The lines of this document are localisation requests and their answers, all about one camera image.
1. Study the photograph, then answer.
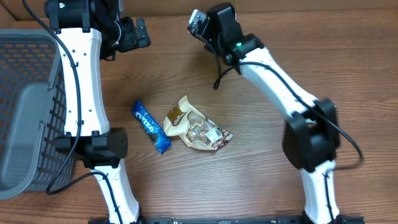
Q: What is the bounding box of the blue Oreo cookie pack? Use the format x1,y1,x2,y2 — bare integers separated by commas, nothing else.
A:
131,101,172,154

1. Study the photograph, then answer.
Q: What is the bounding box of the beige nut snack bag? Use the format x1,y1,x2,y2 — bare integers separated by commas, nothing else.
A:
164,95,233,151

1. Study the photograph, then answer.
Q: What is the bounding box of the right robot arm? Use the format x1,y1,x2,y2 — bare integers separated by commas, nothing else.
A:
189,2,341,223

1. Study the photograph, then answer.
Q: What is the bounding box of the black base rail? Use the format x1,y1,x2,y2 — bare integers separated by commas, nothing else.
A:
88,215,365,224

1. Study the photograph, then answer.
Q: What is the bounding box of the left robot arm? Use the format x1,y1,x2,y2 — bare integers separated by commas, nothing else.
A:
45,0,151,223

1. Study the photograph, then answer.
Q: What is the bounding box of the grey plastic mesh basket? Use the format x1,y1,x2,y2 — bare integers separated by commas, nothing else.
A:
1,29,66,200

